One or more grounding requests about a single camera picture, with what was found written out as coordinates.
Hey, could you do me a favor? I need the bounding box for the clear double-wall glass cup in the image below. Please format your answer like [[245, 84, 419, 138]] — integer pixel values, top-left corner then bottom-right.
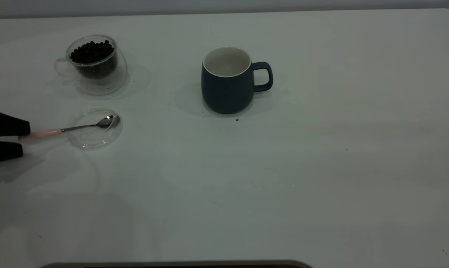
[[54, 35, 128, 96]]

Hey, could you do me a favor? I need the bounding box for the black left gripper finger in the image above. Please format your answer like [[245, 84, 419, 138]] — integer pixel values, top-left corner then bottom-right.
[[0, 141, 24, 166], [0, 106, 31, 138]]

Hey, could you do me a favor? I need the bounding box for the dark grey-blue ceramic mug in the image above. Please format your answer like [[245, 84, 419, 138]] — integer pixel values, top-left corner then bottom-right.
[[201, 47, 273, 115]]

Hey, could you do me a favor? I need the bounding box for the pile of coffee beans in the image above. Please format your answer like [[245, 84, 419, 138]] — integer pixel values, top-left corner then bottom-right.
[[70, 40, 118, 79]]

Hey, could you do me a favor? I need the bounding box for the pink-handled metal spoon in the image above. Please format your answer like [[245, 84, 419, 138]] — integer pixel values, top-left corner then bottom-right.
[[19, 115, 120, 143]]

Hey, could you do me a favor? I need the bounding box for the small clear glass dish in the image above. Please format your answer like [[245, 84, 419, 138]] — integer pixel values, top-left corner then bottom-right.
[[67, 108, 123, 150]]

